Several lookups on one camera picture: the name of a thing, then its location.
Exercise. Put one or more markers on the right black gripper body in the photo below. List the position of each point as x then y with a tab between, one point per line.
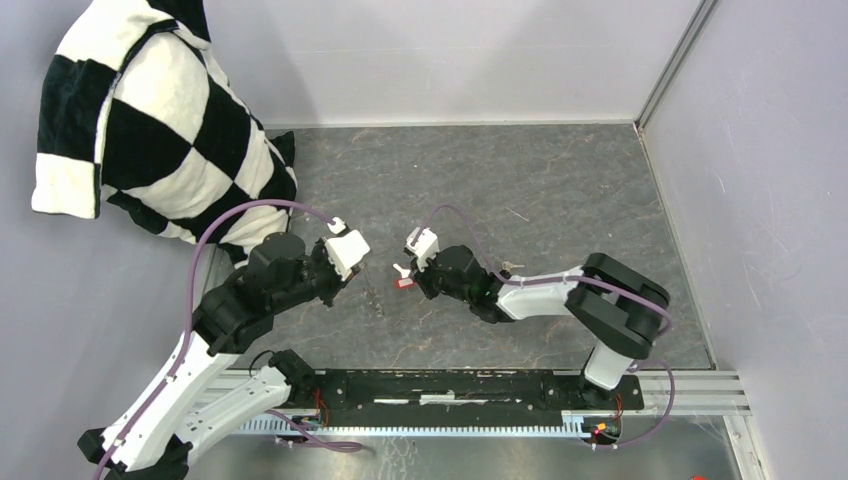
431	281

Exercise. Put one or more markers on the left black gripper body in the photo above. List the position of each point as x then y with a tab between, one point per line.
321	278

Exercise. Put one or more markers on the key with red tag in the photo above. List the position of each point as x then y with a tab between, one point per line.
405	279

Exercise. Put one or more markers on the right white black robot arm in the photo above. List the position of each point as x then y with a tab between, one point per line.
624	310

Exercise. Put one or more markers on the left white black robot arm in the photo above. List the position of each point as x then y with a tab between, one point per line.
163	433

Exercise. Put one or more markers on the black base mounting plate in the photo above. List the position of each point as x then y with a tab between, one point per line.
466	397

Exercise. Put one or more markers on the black and white checkered cloth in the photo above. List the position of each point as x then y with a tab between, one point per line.
135	111

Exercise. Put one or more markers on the corner aluminium profile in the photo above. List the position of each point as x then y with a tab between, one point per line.
683	48

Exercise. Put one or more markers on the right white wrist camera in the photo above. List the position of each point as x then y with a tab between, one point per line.
421	245

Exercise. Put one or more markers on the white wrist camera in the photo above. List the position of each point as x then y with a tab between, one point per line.
346	248
421	245

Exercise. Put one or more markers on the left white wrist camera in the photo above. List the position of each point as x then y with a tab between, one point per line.
346	248

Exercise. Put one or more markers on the aluminium frame rail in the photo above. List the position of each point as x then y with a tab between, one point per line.
666	394

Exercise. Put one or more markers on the white slotted cable duct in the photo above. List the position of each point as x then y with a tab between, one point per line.
570	427

